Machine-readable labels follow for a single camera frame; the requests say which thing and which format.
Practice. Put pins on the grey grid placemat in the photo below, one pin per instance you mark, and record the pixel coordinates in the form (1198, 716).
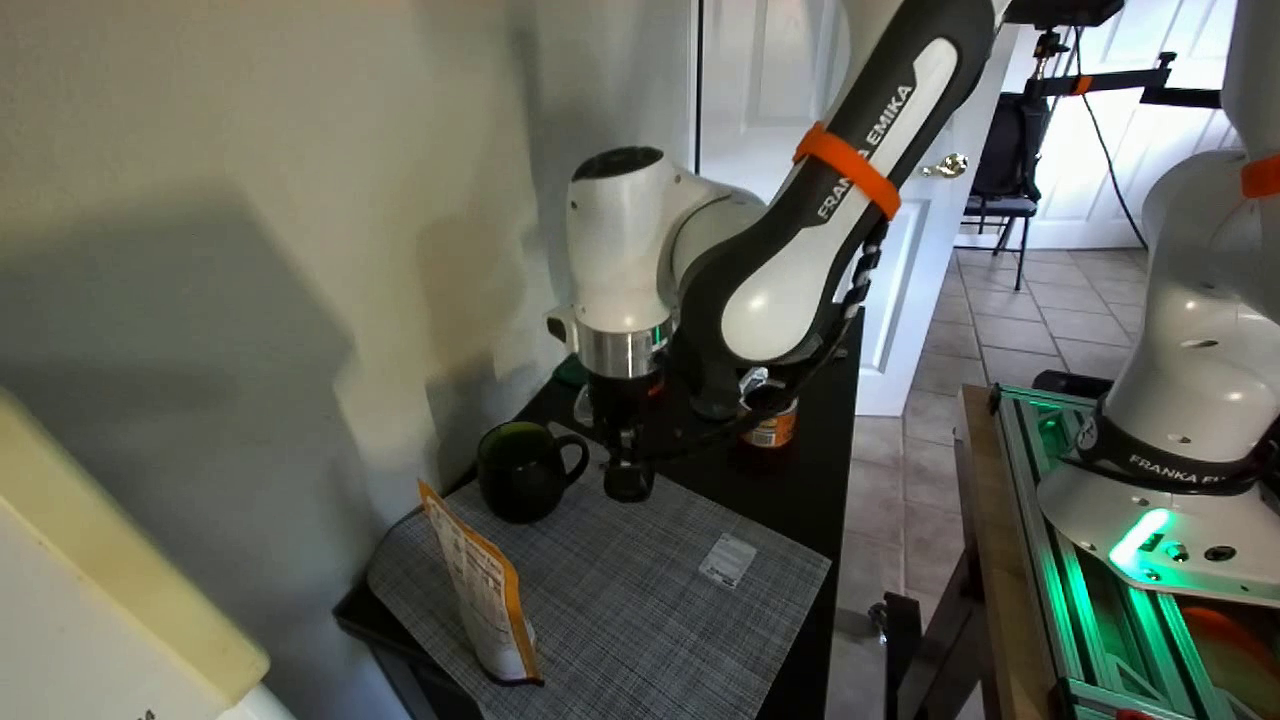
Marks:
(624, 615)

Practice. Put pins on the orange snack pouch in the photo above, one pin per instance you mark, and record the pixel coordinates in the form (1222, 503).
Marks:
(482, 603)

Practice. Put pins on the white door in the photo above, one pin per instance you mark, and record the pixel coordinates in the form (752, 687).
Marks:
(786, 80)

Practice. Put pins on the black chair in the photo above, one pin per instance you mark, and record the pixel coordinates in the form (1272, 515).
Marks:
(1011, 153)

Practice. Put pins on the dark green mug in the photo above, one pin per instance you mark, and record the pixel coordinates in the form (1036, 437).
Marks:
(523, 474)

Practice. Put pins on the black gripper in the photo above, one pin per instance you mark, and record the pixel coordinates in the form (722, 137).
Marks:
(624, 415)

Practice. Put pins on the black camera stand bar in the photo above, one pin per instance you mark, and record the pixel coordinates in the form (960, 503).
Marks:
(1134, 80)

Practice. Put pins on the black table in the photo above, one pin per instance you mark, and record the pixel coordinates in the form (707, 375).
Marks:
(800, 481)

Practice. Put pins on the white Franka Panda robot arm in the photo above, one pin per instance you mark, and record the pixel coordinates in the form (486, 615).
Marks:
(786, 281)

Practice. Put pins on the white label sticker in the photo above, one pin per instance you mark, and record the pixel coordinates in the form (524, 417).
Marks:
(729, 560)

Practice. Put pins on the wooden board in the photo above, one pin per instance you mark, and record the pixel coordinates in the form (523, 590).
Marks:
(1000, 585)

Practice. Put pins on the white gas stove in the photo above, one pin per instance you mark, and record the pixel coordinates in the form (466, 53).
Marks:
(92, 624)

